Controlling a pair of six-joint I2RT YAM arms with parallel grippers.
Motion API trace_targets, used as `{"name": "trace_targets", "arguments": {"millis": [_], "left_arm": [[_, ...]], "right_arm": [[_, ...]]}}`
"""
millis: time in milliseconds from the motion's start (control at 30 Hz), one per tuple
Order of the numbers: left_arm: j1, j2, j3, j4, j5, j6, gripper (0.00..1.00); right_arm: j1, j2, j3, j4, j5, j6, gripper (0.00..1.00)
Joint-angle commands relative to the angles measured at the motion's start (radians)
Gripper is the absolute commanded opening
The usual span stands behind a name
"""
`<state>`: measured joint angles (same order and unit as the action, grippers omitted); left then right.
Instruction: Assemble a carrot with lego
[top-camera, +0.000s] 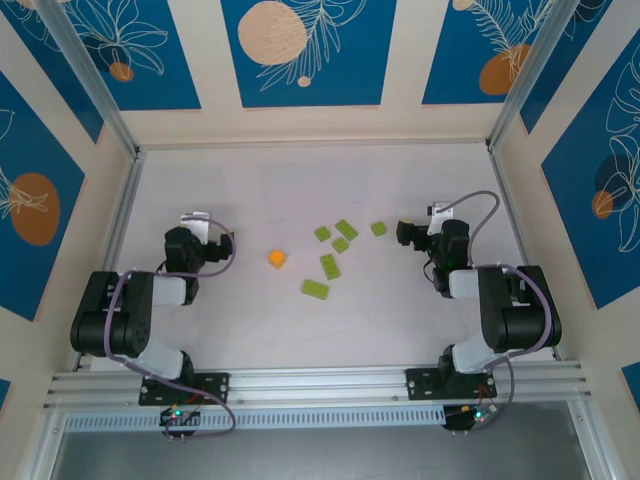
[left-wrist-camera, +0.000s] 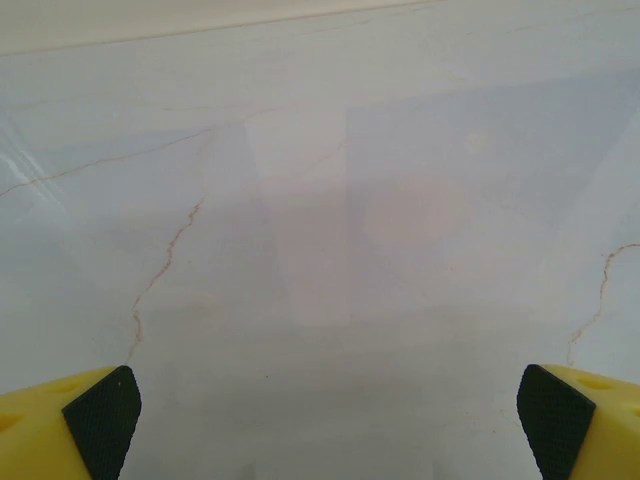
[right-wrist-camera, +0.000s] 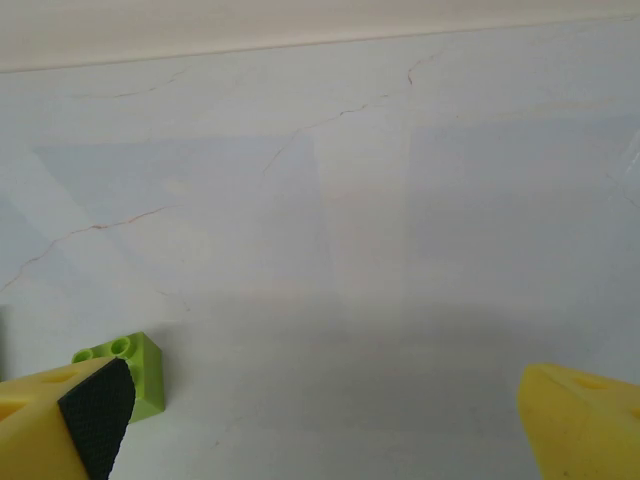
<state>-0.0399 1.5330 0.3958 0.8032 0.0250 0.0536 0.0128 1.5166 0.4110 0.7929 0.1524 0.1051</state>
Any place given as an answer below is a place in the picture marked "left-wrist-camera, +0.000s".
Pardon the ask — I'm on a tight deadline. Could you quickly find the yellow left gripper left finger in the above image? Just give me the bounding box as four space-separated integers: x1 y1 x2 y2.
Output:
0 364 143 480

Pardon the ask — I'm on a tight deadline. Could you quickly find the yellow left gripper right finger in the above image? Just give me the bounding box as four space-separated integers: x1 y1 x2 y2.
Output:
516 363 640 480

